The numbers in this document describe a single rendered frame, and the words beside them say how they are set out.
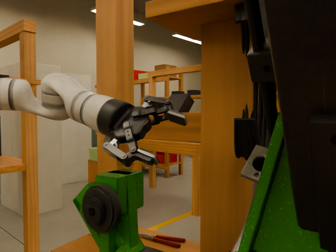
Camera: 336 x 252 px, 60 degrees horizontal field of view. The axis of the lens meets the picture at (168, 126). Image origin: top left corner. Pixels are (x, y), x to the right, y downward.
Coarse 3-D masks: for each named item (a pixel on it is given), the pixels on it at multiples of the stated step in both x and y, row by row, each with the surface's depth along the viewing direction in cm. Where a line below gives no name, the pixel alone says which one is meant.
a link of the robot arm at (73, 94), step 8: (48, 80) 62; (56, 80) 62; (64, 80) 63; (72, 80) 64; (48, 88) 62; (56, 88) 60; (64, 88) 60; (72, 88) 61; (80, 88) 61; (64, 96) 60; (72, 96) 59; (80, 96) 58; (88, 96) 58; (64, 104) 60; (72, 104) 58; (80, 104) 57; (72, 112) 59; (80, 120) 58
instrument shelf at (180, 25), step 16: (160, 0) 68; (176, 0) 65; (192, 0) 63; (208, 0) 61; (224, 0) 59; (240, 0) 59; (160, 16) 69; (176, 16) 69; (192, 16) 69; (208, 16) 69; (224, 16) 69; (192, 32) 82
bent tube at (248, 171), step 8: (256, 144) 42; (256, 152) 41; (264, 152) 41; (248, 160) 41; (256, 160) 42; (248, 168) 40; (256, 168) 43; (248, 176) 39; (256, 176) 40; (256, 184) 42; (248, 208) 48; (240, 232) 48; (240, 240) 47; (232, 248) 47
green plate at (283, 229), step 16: (272, 144) 30; (272, 160) 30; (272, 176) 31; (288, 176) 31; (256, 192) 31; (272, 192) 32; (288, 192) 31; (256, 208) 31; (272, 208) 32; (288, 208) 31; (256, 224) 32; (272, 224) 32; (288, 224) 31; (256, 240) 33; (272, 240) 32; (288, 240) 31; (304, 240) 30
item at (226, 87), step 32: (96, 0) 95; (128, 0) 96; (96, 32) 96; (128, 32) 96; (224, 32) 72; (96, 64) 96; (128, 64) 97; (224, 64) 72; (128, 96) 97; (224, 96) 72; (224, 128) 73; (224, 160) 73; (224, 192) 73; (224, 224) 74
